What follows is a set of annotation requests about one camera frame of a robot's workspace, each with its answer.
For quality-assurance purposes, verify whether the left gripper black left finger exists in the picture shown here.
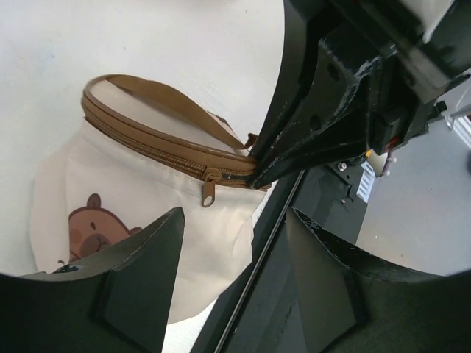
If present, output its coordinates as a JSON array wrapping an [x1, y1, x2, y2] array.
[[1, 207, 185, 352]]

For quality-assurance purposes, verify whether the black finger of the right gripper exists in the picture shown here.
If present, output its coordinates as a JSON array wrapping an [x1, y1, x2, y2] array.
[[249, 36, 383, 189], [252, 0, 332, 163]]

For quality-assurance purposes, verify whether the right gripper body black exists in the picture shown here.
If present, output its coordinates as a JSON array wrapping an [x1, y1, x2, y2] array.
[[324, 1, 470, 161]]

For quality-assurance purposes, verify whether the right white cable duct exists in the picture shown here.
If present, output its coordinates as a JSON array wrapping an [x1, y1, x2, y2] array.
[[356, 162, 376, 203]]

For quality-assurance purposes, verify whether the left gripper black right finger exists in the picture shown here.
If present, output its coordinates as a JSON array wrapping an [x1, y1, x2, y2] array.
[[286, 209, 470, 352]]

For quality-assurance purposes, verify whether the beige round mesh laundry bag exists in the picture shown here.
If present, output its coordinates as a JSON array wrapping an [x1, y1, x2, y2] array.
[[29, 74, 266, 323]]

